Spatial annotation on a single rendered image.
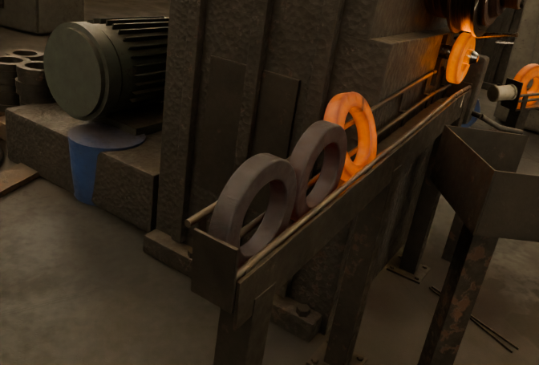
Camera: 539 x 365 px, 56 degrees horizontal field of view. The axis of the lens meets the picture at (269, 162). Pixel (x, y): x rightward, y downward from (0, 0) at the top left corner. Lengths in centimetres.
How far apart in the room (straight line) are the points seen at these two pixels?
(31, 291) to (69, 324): 20
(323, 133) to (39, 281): 116
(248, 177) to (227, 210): 5
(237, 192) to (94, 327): 97
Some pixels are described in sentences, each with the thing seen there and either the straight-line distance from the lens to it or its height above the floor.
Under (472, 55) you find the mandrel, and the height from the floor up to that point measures 83.
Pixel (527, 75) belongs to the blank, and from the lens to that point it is 212.
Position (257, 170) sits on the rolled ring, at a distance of 69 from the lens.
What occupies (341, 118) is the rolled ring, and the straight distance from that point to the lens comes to 101.
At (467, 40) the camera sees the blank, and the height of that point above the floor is 87.
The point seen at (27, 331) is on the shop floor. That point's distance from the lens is 159.
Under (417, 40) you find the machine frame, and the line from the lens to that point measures 145.
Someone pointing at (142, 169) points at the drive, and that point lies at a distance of 190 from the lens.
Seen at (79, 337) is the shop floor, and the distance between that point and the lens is 156.
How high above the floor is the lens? 103
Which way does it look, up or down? 22 degrees down
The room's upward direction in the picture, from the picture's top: 9 degrees clockwise
